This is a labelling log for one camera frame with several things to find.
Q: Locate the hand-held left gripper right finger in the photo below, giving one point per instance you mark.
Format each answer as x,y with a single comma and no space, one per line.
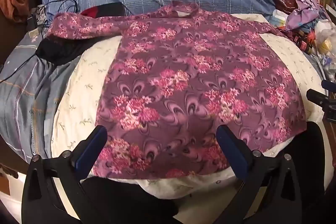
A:
231,151

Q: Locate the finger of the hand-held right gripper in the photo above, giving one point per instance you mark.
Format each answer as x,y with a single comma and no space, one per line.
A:
329,84
316,97

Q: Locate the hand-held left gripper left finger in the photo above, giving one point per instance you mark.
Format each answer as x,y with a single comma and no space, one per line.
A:
89,146

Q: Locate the purple floral long-sleeve shirt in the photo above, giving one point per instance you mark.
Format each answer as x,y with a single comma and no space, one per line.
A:
189,77

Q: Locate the clear plastic bag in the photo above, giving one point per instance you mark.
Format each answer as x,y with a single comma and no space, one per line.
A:
325,41

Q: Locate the grey stitched bed sheet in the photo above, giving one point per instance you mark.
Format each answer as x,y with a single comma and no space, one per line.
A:
29,98

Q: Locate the light purple cloth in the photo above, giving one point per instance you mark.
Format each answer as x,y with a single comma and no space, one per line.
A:
304,10

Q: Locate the white and blue box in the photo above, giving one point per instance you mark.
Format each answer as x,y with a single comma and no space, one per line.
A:
278,19

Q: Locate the black cloth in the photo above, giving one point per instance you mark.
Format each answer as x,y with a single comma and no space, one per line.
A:
59,50

